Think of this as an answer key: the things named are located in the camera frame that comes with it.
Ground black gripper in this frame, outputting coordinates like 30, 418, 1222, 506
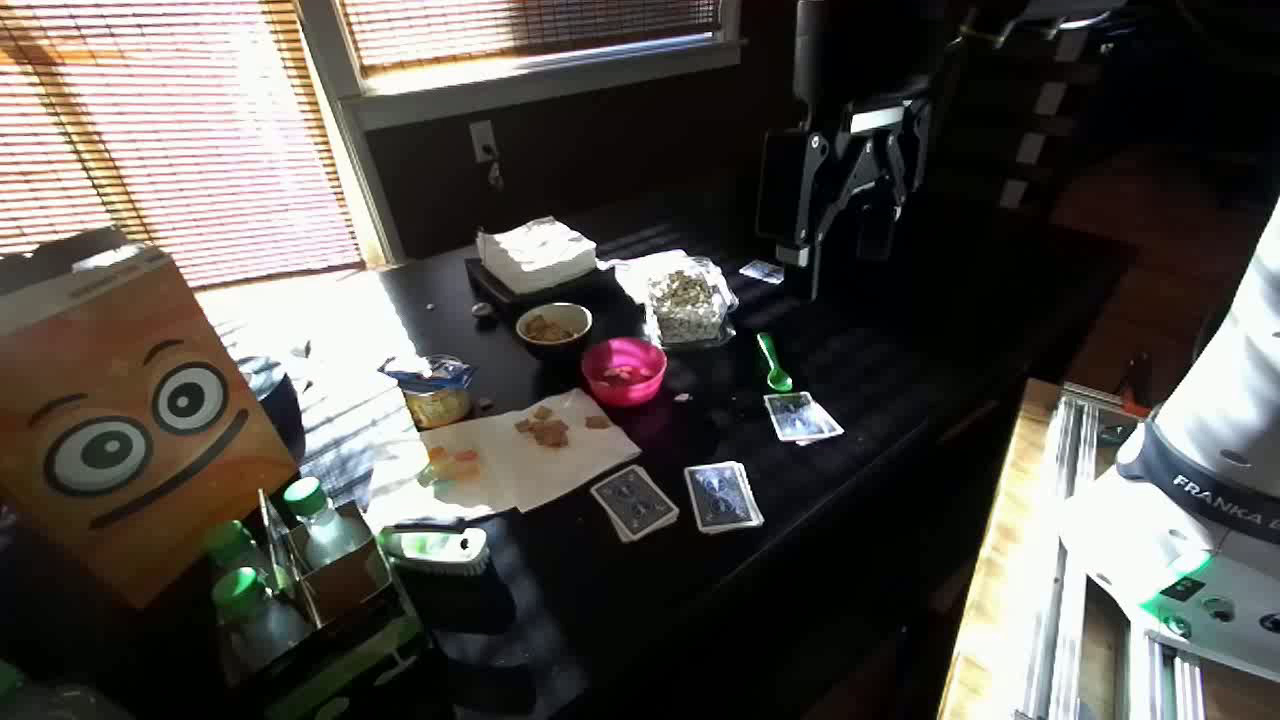
766, 88, 941, 305

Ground green plastic spoon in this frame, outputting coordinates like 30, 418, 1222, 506
753, 327, 802, 401

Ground pink bowl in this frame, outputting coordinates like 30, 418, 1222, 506
576, 334, 673, 414

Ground small white bowl with food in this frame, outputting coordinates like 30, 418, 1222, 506
514, 296, 601, 355

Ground transparent plastic container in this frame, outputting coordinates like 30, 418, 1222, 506
612, 243, 744, 351

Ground dark wooden staircase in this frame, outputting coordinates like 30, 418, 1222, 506
931, 0, 1135, 225

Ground white foam container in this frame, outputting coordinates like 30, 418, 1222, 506
472, 214, 603, 301

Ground black tray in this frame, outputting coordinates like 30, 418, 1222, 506
459, 251, 634, 327

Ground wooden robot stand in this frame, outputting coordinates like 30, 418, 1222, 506
937, 376, 1280, 720

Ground stained paper towel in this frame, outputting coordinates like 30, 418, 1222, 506
412, 385, 643, 519

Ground wooden window blind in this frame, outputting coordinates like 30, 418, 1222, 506
0, 0, 368, 292
333, 0, 728, 75

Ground green and white small pack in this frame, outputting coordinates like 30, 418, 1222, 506
375, 515, 498, 582

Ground dark round container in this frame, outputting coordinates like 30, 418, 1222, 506
238, 351, 311, 466

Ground green capped bottle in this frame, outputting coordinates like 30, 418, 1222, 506
201, 515, 322, 692
276, 474, 392, 627

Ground green cardboard bottle carrier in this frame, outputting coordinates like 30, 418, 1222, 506
256, 578, 433, 715

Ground orange box with cartoon face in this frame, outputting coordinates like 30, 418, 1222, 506
0, 228, 302, 615

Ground white wall outlet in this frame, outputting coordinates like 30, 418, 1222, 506
464, 117, 509, 191

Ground aluminium frame rails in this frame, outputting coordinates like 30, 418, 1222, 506
1015, 394, 1213, 720

